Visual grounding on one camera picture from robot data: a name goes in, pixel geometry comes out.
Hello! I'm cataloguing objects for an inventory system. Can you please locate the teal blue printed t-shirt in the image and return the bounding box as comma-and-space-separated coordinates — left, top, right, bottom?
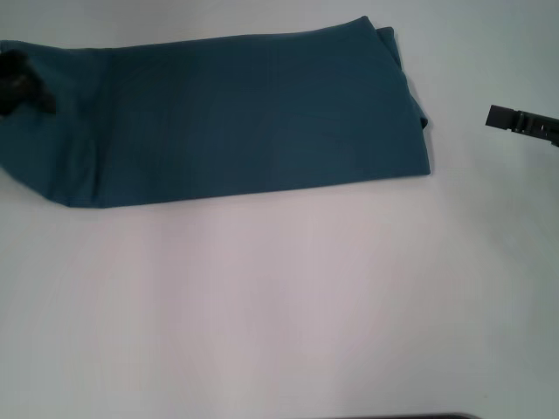
0, 16, 434, 210

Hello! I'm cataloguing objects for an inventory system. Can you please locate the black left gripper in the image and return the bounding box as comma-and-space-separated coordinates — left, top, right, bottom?
0, 49, 58, 118

